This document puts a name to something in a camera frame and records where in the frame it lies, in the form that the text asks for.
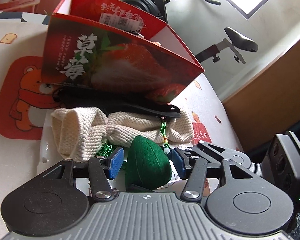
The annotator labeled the green fabric zongzi pendant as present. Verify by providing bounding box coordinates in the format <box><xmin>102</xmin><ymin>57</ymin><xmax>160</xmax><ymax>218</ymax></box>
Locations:
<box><xmin>97</xmin><ymin>118</ymin><xmax>172</xmax><ymax>191</ymax></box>

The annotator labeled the white patterned tablecloth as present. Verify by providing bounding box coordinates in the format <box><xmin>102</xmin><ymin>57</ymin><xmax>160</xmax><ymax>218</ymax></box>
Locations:
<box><xmin>0</xmin><ymin>12</ymin><xmax>243</xmax><ymax>239</ymax></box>

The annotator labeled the red strawberry cardboard box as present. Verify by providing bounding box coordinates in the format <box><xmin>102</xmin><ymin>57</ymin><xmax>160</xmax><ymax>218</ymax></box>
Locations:
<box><xmin>42</xmin><ymin>0</ymin><xmax>204</xmax><ymax>103</ymax></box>

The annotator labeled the orange bear mat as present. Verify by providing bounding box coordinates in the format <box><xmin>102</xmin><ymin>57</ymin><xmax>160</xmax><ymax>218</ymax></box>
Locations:
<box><xmin>0</xmin><ymin>56</ymin><xmax>62</xmax><ymax>140</ymax></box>

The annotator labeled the brown wooden board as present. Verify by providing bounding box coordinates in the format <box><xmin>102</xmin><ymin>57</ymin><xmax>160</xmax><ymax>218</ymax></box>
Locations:
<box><xmin>223</xmin><ymin>40</ymin><xmax>300</xmax><ymax>152</ymax></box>

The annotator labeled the black exercise bike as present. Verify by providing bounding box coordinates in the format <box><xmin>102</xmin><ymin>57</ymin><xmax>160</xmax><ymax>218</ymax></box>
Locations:
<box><xmin>121</xmin><ymin>0</ymin><xmax>259</xmax><ymax>65</ymax></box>

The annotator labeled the cream knit cloth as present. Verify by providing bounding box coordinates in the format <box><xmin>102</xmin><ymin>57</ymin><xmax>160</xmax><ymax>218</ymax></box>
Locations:
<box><xmin>51</xmin><ymin>107</ymin><xmax>194</xmax><ymax>162</ymax></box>

